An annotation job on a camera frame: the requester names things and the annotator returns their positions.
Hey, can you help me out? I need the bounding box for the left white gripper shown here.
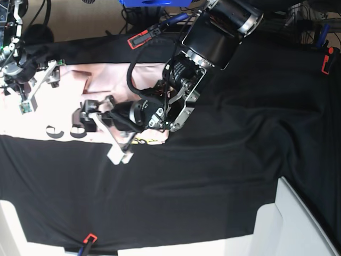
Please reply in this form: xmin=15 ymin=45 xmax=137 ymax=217
xmin=72 ymin=95 xmax=136 ymax=165

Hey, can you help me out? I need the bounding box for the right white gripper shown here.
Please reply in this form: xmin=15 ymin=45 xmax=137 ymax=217
xmin=1 ymin=59 xmax=66 ymax=116

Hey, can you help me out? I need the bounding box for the pink T-shirt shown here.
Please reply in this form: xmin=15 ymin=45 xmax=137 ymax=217
xmin=0 ymin=62 xmax=171 ymax=147

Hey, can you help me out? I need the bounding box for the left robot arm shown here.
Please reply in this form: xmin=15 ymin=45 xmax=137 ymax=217
xmin=72 ymin=1 xmax=264 ymax=165

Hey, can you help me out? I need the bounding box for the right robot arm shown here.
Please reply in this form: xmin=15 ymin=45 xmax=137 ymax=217
xmin=1 ymin=1 xmax=65 ymax=114

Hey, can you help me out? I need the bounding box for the blue plastic box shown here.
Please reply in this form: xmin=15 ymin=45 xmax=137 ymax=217
xmin=119 ymin=0 xmax=192 ymax=7

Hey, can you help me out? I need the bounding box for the orange blue clamp top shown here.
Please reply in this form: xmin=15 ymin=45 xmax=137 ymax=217
xmin=127 ymin=12 xmax=189 ymax=50

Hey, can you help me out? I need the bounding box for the orange blue clamp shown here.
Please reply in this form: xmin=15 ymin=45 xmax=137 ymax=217
xmin=127 ymin=12 xmax=189 ymax=50
xmin=77 ymin=233 xmax=98 ymax=256
xmin=314 ymin=24 xmax=334 ymax=75

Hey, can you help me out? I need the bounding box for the orange blue clamp bottom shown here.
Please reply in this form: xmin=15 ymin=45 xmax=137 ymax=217
xmin=77 ymin=233 xmax=98 ymax=256

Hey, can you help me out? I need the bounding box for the black table cloth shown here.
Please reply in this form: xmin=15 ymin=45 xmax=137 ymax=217
xmin=1 ymin=32 xmax=340 ymax=254

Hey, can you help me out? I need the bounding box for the orange blue clamp right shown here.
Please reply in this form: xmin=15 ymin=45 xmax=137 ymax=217
xmin=314 ymin=24 xmax=334 ymax=75

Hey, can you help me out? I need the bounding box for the white table frame left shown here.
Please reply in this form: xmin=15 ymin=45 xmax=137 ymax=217
xmin=1 ymin=200 xmax=66 ymax=256

